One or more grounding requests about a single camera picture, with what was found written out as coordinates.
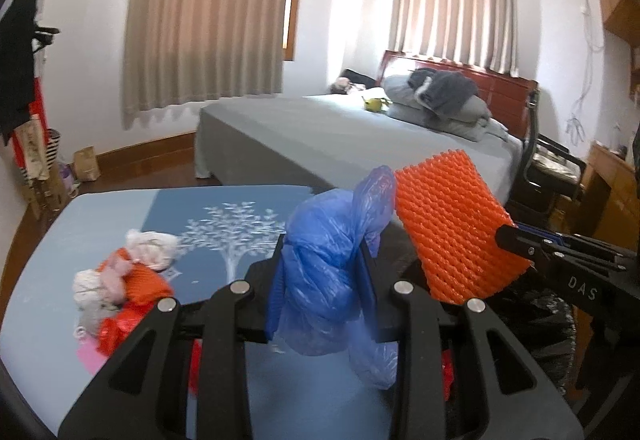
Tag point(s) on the grey pillow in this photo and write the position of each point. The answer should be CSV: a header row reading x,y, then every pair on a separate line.
x,y
395,90

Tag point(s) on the black lined trash bin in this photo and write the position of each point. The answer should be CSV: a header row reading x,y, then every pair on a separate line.
x,y
550,325

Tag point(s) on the green plush toy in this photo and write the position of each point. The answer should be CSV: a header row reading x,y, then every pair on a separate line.
x,y
372,104

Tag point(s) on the large orange foam net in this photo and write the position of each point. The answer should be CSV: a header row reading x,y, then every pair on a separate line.
x,y
450,220

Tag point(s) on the grey tissue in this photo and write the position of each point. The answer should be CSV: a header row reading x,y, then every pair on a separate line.
x,y
91,320

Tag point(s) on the narrow beige curtain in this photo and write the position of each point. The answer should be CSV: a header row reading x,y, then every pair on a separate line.
x,y
452,0

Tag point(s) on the red shiny wrapper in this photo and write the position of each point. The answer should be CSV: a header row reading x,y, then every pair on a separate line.
x,y
447,375

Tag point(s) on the red plastic bag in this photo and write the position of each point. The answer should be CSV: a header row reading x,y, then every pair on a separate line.
x,y
112,335

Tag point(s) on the striped bag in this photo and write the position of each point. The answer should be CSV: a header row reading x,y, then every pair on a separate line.
x,y
51,155

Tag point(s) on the dark grey clothing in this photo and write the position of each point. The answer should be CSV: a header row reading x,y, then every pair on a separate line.
x,y
445,88

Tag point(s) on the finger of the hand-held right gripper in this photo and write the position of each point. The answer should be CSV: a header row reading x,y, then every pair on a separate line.
x,y
545,232
515,240

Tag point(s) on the hanging black clothing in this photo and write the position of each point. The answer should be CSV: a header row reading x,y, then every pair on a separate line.
x,y
17,60

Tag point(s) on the blue printed tablecloth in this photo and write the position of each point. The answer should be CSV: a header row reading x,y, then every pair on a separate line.
x,y
200,205

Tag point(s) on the folded grey quilt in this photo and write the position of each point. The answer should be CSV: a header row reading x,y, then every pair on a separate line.
x,y
450,123

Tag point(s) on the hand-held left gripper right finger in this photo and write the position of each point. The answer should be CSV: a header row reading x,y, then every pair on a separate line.
x,y
372,305

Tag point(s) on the bed with grey sheet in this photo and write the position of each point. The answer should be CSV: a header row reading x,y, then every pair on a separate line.
x,y
325,140

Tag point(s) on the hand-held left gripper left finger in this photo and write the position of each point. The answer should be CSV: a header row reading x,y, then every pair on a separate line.
x,y
273,315

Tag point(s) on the small orange foam net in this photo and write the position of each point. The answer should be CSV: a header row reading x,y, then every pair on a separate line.
x,y
145,285

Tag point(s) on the pinkish white tissue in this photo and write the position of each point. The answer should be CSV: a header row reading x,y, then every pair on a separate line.
x,y
95,287

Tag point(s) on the wooden desk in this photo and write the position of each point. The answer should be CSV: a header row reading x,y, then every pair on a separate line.
x,y
610,190

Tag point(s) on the blue plastic bag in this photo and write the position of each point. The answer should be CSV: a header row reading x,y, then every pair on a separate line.
x,y
325,270

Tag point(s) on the wide beige curtain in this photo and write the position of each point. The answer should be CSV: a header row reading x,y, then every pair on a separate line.
x,y
200,10

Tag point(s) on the red hanging bag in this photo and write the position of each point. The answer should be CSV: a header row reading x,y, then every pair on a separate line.
x,y
36,110

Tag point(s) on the brown paper bag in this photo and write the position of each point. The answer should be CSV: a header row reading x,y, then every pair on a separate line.
x,y
86,163

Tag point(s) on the black pillow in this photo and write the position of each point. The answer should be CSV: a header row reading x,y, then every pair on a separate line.
x,y
360,76

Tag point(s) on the red wooden headboard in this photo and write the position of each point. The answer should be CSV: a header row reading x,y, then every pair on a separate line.
x,y
505,93

